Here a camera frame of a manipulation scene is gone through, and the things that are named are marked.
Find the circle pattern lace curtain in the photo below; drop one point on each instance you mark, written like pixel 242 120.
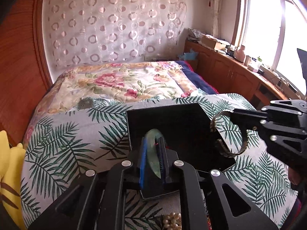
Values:
pixel 81 32

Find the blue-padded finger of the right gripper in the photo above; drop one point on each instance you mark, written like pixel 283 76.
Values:
pixel 247 118

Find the wooden cabinet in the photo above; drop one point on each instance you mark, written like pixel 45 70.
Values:
pixel 227 75

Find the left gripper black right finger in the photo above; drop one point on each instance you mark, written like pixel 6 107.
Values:
pixel 212 201

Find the black cardboard jewelry box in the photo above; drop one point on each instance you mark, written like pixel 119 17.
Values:
pixel 186 130

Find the cardboard box on cabinet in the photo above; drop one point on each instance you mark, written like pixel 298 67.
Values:
pixel 213 43

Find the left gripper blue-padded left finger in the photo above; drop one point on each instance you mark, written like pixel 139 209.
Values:
pixel 96 200

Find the pink ceramic jar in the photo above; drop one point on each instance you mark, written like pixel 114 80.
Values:
pixel 240 54

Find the palm leaf print cloth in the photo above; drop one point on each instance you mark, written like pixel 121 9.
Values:
pixel 98 133

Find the yellow plush toy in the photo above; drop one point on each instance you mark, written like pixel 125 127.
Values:
pixel 11 169

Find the window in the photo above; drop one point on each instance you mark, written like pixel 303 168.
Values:
pixel 274 34

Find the green jade bangle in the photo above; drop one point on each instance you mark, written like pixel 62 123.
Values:
pixel 152 137

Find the navy blue blanket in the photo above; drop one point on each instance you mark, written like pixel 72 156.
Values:
pixel 196 79

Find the floral quilt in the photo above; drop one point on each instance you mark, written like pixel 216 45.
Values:
pixel 123 82

